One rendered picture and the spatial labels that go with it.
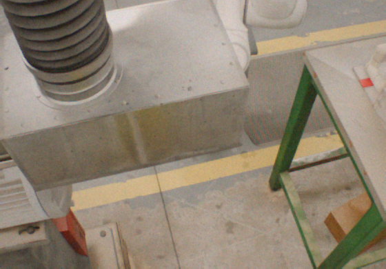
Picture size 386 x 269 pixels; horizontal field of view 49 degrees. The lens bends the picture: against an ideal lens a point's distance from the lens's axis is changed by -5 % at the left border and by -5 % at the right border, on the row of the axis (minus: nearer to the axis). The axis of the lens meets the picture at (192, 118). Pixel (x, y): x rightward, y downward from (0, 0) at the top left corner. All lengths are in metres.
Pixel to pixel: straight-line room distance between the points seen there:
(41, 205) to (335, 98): 0.89
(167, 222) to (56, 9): 1.73
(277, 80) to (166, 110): 2.04
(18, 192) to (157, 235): 1.37
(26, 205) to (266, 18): 1.11
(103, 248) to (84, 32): 1.37
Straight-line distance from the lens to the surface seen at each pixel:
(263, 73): 2.56
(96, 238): 1.78
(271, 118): 2.37
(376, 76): 1.36
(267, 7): 1.56
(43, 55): 0.47
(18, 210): 0.78
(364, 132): 1.29
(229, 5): 1.02
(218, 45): 0.57
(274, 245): 2.07
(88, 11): 0.45
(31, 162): 0.58
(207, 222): 2.08
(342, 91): 1.35
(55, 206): 0.77
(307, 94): 1.51
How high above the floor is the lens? 1.94
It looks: 56 degrees down
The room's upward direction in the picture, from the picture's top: 1 degrees counter-clockwise
